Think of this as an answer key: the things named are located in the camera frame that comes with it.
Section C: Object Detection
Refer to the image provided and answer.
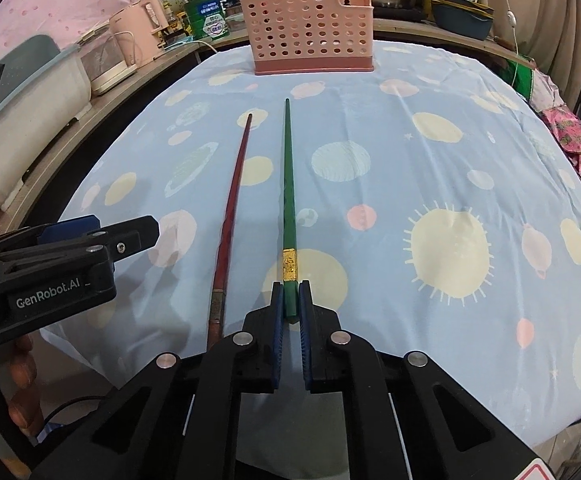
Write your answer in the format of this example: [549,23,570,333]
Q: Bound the maroon spiral chopstick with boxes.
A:
[206,114,252,350]

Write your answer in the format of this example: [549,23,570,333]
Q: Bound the green chopstick gold band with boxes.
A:
[282,99,298,324]

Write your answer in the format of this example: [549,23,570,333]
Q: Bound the white storage box teal lid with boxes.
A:
[0,35,91,207]

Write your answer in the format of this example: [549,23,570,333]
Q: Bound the light blue patterned tablecloth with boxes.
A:
[42,41,581,445]

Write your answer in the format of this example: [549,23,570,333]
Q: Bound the pink electric kettle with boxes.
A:
[108,0,168,68]

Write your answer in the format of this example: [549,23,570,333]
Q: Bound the green labelled box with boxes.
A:
[184,0,230,40]

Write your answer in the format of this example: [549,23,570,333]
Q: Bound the pink perforated utensil basket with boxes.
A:
[240,0,374,76]

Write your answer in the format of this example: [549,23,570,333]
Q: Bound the pink floral cloth heap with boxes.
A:
[528,70,581,180]

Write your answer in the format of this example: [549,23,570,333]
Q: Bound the blue and yellow stacked bowls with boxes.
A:
[428,0,495,40]

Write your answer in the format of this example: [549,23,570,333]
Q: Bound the white cable with switch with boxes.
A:
[492,0,522,86]

